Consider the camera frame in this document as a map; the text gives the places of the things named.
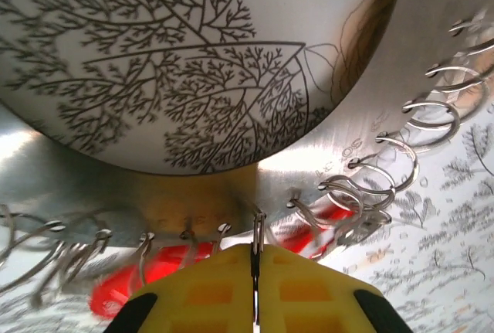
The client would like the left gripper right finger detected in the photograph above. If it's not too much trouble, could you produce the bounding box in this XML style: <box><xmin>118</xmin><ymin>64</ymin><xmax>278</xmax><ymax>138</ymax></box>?
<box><xmin>254</xmin><ymin>245</ymin><xmax>416</xmax><ymax>333</ymax></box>

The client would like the steel keyring disc with rings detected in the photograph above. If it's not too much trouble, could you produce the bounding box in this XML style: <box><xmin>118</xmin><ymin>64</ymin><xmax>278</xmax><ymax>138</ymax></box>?
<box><xmin>0</xmin><ymin>0</ymin><xmax>494</xmax><ymax>307</ymax></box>

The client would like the red tagged key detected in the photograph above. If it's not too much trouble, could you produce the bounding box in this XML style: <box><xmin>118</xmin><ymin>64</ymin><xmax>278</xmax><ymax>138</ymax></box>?
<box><xmin>268</xmin><ymin>204</ymin><xmax>358</xmax><ymax>263</ymax></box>
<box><xmin>89</xmin><ymin>245</ymin><xmax>219</xmax><ymax>321</ymax></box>

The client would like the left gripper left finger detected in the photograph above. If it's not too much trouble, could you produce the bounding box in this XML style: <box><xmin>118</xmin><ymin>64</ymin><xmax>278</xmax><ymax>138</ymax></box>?
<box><xmin>103</xmin><ymin>245</ymin><xmax>258</xmax><ymax>333</ymax></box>

